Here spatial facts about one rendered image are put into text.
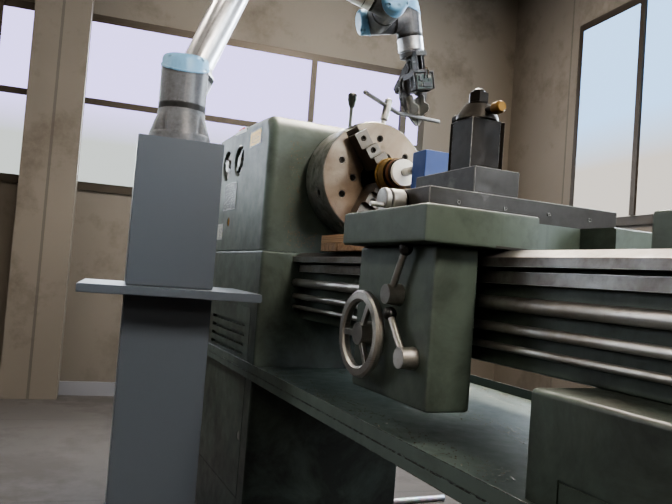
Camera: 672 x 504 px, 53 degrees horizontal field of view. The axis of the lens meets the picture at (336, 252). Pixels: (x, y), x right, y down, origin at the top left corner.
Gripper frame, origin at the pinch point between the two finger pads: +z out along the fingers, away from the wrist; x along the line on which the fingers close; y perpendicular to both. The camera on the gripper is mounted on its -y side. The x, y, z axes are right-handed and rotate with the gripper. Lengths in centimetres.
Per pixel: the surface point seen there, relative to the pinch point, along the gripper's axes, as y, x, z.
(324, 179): 11.4, -37.3, 14.6
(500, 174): 76, -32, 19
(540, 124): -181, 214, -14
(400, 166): 27.2, -23.2, 13.9
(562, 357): 104, -47, 46
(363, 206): 15.7, -29.0, 22.9
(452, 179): 69, -37, 19
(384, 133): 11.4, -17.6, 3.8
